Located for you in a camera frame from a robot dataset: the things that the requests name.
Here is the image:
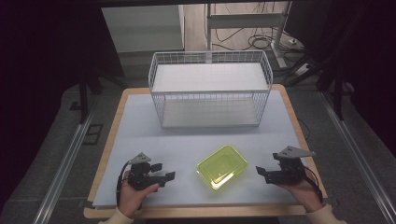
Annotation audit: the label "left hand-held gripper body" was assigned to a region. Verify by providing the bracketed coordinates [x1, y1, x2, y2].
[127, 151, 167, 191]

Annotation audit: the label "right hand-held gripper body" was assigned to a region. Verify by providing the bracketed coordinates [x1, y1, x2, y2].
[263, 145, 317, 186]

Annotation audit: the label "person's left hand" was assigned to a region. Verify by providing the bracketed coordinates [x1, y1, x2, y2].
[119, 170, 161, 219]

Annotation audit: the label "person's right hand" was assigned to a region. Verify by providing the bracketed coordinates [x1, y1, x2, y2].
[276, 169, 325, 214]

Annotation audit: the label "white table mat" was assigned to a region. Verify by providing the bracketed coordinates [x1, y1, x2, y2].
[92, 91, 310, 209]

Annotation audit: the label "yellow-green plastic tray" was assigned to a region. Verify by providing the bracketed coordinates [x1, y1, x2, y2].
[196, 144, 249, 191]

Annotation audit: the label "white power strip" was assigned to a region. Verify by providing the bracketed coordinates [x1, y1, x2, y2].
[292, 63, 313, 77]

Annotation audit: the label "white cabinet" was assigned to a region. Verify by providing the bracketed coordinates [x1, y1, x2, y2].
[101, 4, 186, 54]

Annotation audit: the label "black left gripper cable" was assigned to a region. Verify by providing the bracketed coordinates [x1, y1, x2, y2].
[116, 160, 133, 207]

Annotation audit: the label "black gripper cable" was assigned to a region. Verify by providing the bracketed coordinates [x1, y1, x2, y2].
[116, 160, 133, 207]
[303, 165, 324, 203]

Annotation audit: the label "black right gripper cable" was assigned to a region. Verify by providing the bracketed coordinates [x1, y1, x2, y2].
[303, 165, 324, 203]

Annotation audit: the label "aluminium floor rail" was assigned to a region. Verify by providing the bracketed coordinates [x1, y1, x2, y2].
[318, 91, 396, 219]
[32, 110, 96, 224]

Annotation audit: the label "white wire shelf rack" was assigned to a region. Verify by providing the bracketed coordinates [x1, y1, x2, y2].
[148, 49, 275, 129]

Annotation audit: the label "black floor cables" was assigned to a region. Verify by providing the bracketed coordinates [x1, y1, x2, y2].
[212, 2, 307, 63]

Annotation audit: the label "white metal desk frame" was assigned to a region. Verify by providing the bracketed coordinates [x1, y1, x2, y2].
[205, 1, 294, 70]

